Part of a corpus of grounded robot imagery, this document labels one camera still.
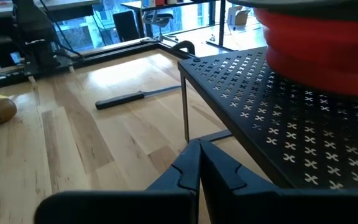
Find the black perforated metal stand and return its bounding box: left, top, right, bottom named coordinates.
left=177, top=46, right=358, bottom=190

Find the black arched bracket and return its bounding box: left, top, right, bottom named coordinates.
left=171, top=40, right=196, bottom=56

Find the knife with black handle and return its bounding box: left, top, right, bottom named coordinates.
left=94, top=85, right=182, bottom=110

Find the red collapsible bowl grey rim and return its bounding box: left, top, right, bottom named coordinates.
left=227, top=0, right=358, bottom=100

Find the open cardboard box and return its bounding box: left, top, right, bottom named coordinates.
left=227, top=5, right=251, bottom=26

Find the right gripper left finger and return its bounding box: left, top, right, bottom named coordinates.
left=34, top=139, right=201, bottom=224

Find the grey desk panel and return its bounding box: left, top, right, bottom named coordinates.
left=0, top=0, right=101, bottom=19

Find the black aluminium table frame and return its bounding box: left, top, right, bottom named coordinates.
left=0, top=39, right=198, bottom=93

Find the black standing desk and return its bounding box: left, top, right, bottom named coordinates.
left=119, top=0, right=229, bottom=47

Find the grey office chair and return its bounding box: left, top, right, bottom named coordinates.
left=141, top=9, right=180, bottom=43

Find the window with dark frame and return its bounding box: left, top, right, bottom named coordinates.
left=51, top=0, right=260, bottom=52

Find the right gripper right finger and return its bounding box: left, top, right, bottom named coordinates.
left=200, top=139, right=358, bottom=224

